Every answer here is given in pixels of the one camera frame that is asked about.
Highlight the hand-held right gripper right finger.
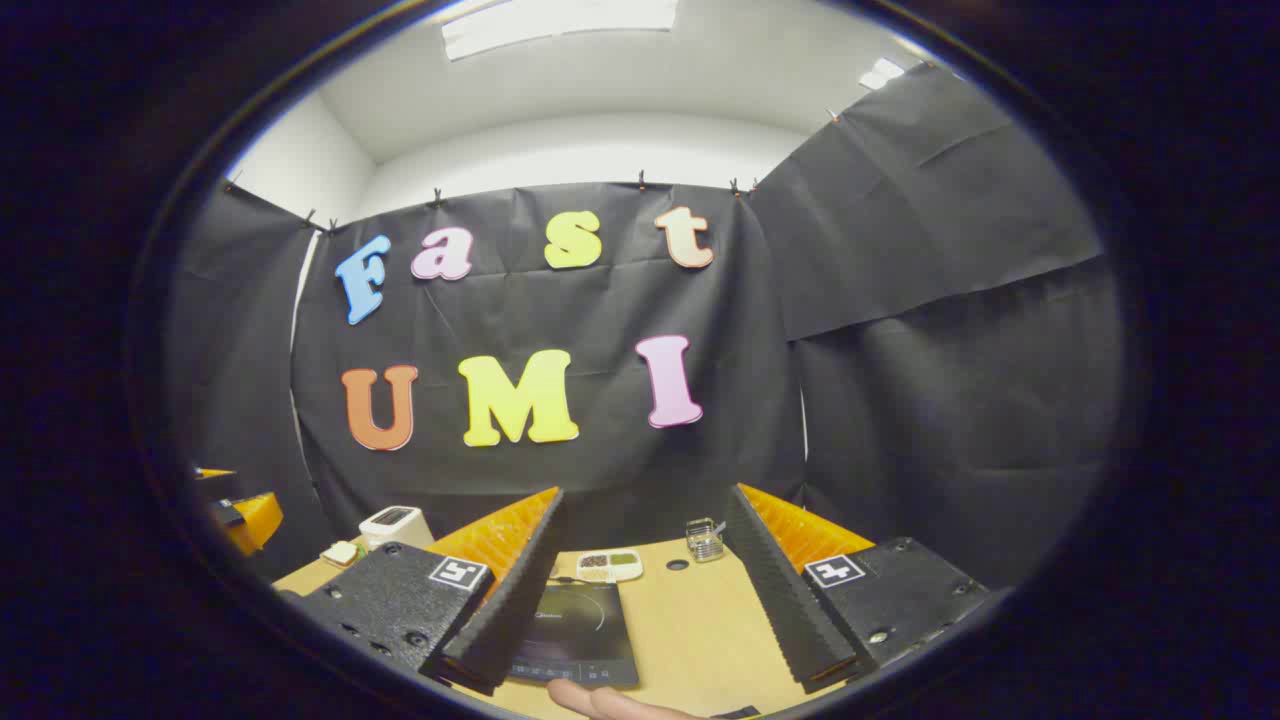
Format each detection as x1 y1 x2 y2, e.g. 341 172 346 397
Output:
722 483 991 694

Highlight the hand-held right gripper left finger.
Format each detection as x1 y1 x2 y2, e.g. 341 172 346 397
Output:
280 487 568 698

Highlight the black induction cooktop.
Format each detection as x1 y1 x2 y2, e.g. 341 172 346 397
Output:
505 583 641 689

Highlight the white divided plate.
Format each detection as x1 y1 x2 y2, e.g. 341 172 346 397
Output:
576 549 644 584

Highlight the white toaster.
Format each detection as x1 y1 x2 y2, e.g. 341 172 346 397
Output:
358 505 433 551

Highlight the black backdrop cloth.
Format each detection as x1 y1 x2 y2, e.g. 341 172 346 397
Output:
165 62 1126 591

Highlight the large ceiling light panel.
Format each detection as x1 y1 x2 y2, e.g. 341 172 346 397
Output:
440 0 681 61

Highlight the small wire basket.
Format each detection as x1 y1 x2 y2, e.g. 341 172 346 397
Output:
685 517 726 563

